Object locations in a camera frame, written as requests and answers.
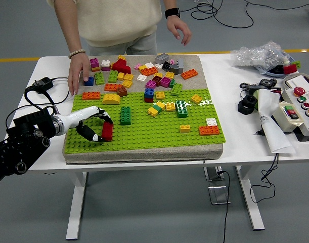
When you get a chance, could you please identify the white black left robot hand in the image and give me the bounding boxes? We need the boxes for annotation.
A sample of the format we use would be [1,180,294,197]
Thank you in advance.
[59,106,114,143]

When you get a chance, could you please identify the person's right hand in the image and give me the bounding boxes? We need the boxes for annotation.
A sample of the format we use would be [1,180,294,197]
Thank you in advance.
[67,53,91,96]

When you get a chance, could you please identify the person's left hand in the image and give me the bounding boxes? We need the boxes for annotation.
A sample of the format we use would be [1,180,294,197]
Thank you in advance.
[166,16,193,47]

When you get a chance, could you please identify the red 2x4 brick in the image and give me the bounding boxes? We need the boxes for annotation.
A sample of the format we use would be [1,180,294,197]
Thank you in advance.
[101,122,114,142]

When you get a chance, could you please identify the dark green 2x4 brick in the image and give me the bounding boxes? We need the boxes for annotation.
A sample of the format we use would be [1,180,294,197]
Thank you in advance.
[120,106,131,126]
[175,100,188,119]

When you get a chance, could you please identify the lime green studded baseplate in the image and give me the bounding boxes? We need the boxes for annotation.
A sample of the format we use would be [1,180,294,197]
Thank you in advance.
[63,88,226,154]

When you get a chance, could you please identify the lime 2x4 brick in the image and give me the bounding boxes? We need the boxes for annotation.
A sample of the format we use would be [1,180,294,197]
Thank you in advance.
[94,71,106,86]
[171,83,183,97]
[108,70,119,84]

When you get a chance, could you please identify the orange 2x4 brick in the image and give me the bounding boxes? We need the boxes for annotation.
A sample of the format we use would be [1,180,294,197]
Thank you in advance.
[104,83,122,92]
[198,125,220,136]
[81,91,101,101]
[181,69,199,80]
[140,67,159,76]

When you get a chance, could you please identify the light grey 2x4 brick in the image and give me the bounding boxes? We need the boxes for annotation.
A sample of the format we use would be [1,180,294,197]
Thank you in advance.
[155,53,170,64]

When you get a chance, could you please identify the yellow arched brick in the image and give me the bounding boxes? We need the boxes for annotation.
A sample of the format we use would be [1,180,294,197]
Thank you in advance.
[102,93,121,105]

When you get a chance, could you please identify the dark grey sloped brick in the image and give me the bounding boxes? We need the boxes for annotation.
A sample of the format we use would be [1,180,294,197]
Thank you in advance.
[169,63,182,75]

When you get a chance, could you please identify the large red sloped brick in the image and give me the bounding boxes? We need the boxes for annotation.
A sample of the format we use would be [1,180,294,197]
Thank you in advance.
[112,59,131,75]

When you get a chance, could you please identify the black wristwatch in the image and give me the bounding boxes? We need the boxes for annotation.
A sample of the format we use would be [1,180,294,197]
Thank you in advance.
[164,7,181,19]

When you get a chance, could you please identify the black power adapter plug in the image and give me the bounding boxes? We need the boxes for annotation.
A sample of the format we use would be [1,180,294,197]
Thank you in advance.
[33,76,55,90]

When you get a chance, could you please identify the person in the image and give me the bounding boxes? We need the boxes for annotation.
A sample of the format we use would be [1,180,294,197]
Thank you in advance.
[46,0,163,56]

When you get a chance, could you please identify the clear bubble plastic bag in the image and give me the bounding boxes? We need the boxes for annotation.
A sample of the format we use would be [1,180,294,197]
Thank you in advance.
[230,40,294,71]

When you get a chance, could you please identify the white table leg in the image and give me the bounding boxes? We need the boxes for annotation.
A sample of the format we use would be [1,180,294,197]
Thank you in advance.
[65,171,88,240]
[235,166,266,231]

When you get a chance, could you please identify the blue shallow bowl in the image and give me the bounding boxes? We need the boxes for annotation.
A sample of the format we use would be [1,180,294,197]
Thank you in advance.
[255,56,301,78]

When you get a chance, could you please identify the large black hex nut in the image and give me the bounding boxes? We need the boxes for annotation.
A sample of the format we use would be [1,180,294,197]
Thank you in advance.
[237,95,259,116]

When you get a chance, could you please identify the black toothed gear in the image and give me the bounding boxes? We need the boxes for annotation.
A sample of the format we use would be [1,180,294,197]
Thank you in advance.
[260,78,278,88]

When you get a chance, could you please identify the lime green cloth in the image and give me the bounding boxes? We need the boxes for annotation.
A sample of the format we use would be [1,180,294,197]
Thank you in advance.
[252,90,265,112]

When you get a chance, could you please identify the white rounded tray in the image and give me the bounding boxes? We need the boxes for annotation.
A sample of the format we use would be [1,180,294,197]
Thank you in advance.
[282,72,309,96]

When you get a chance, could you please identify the white card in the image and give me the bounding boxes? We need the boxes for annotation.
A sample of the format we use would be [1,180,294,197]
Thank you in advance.
[287,75,309,93]

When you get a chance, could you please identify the white paper sheet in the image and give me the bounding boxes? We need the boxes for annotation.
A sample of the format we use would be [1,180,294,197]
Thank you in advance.
[255,90,296,154]

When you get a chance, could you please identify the metal floor socket plate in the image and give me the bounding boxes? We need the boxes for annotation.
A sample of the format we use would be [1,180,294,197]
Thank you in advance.
[204,166,225,182]
[208,186,231,205]

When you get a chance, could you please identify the white push-button control box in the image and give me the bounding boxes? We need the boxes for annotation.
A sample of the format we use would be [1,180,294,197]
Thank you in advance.
[280,87,309,137]

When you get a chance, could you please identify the beige bead bracelet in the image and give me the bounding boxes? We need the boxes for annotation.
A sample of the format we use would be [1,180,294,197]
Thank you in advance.
[68,49,86,60]

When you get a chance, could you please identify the black adapter cord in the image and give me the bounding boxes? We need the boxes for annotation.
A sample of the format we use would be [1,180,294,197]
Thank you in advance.
[5,77,71,127]

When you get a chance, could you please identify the black looped floor cables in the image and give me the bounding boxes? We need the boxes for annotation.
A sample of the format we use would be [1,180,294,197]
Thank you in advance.
[179,0,255,29]

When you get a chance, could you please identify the long black floor cable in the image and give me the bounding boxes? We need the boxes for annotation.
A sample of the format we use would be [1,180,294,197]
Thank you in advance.
[244,0,309,11]

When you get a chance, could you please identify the small white switch box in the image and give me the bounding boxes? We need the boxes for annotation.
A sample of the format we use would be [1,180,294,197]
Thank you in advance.
[272,101,305,134]

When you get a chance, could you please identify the black hanging cable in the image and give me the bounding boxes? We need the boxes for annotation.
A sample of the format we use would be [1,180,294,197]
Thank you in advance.
[250,153,280,204]

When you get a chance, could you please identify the black floor cable with plug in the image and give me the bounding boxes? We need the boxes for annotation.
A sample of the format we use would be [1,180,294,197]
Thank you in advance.
[216,170,232,243]

